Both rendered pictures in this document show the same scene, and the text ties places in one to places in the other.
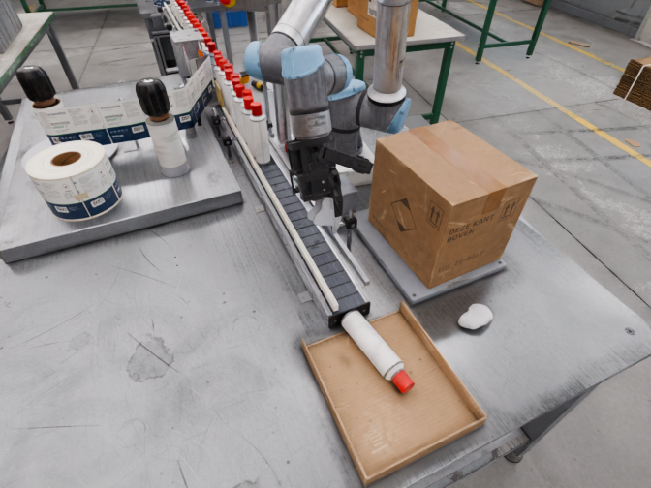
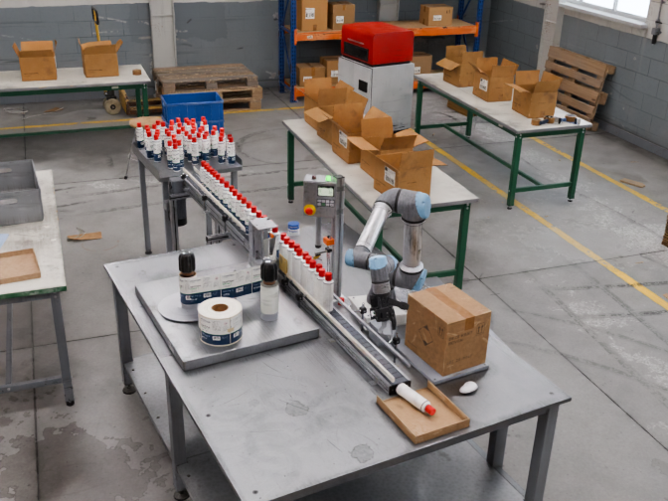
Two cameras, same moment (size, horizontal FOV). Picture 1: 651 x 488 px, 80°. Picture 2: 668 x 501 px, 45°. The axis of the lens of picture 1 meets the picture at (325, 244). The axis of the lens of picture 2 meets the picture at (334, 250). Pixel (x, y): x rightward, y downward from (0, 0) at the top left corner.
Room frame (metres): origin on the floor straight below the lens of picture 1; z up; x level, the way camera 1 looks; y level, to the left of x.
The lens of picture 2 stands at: (-2.29, 0.46, 2.86)
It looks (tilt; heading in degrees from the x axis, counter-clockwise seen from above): 25 degrees down; 356
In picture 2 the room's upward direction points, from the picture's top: 2 degrees clockwise
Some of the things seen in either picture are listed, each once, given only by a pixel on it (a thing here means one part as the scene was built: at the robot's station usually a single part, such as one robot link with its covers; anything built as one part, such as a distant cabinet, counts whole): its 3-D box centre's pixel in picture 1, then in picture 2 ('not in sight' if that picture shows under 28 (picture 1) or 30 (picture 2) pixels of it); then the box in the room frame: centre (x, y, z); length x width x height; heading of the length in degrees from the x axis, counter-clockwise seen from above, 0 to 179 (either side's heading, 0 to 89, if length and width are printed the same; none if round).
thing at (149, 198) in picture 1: (122, 157); (223, 309); (1.22, 0.73, 0.86); 0.80 x 0.67 x 0.05; 24
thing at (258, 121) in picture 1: (260, 134); (328, 291); (1.16, 0.22, 0.98); 0.05 x 0.05 x 0.20
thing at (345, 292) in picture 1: (251, 146); (314, 301); (1.29, 0.28, 0.86); 1.65 x 0.08 x 0.04; 24
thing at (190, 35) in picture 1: (186, 35); (262, 223); (1.64, 0.54, 1.14); 0.14 x 0.11 x 0.01; 24
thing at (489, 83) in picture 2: not in sight; (490, 79); (5.64, -1.69, 0.97); 0.42 x 0.39 x 0.37; 104
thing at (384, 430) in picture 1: (387, 380); (421, 411); (0.38, -0.13, 0.85); 0.30 x 0.26 x 0.04; 24
